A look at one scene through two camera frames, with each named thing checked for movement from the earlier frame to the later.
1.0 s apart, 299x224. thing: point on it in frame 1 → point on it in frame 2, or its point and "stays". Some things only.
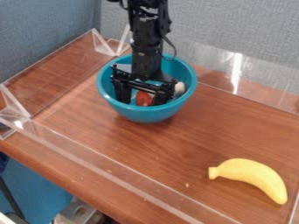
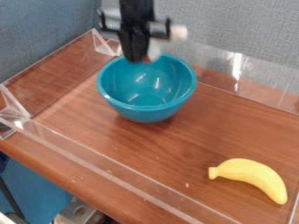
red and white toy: [146, 97] → [158, 45]
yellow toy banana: [256, 171] stays
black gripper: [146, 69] → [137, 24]
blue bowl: [175, 68] stays
